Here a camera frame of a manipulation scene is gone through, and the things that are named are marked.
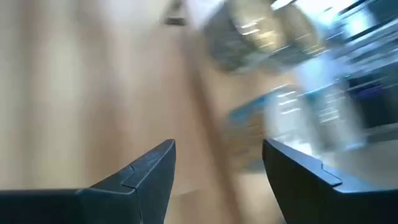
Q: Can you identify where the teal yellowfin tuna can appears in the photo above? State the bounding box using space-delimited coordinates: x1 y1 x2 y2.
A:
229 83 366 171

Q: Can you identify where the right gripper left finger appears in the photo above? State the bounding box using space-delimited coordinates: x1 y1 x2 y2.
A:
0 138 177 224

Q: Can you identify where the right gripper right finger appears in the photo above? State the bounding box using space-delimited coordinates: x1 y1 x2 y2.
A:
262 138 398 224

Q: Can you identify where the green label can silver lid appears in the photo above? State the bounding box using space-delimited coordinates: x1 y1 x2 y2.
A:
203 2 290 74

